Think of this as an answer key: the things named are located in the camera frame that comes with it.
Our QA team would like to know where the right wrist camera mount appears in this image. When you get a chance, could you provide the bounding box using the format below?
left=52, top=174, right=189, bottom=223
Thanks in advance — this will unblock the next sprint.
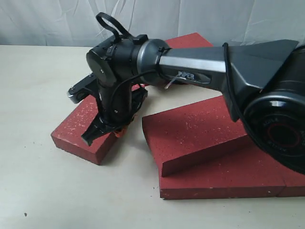
left=67, top=73, right=98, bottom=104

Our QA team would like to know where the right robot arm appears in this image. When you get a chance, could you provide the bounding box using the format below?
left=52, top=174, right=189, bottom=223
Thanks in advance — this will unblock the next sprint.
left=82, top=36, right=305, bottom=174

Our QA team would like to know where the red brick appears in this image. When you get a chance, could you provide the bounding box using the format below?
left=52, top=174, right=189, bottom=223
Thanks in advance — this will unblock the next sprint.
left=159, top=146, right=286, bottom=200
left=142, top=96, right=252, bottom=177
left=278, top=166, right=305, bottom=198
left=51, top=95, right=130, bottom=165
left=165, top=32, right=213, bottom=49

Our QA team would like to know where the blue-grey backdrop cloth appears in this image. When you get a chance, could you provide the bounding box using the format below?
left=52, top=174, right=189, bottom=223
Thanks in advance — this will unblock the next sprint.
left=0, top=0, right=305, bottom=47

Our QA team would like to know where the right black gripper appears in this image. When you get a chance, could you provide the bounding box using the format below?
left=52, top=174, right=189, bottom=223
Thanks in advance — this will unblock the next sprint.
left=81, top=82, right=143, bottom=146

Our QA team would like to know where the tilted red brick top back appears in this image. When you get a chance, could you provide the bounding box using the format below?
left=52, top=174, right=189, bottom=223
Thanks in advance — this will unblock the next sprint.
left=165, top=32, right=213, bottom=49

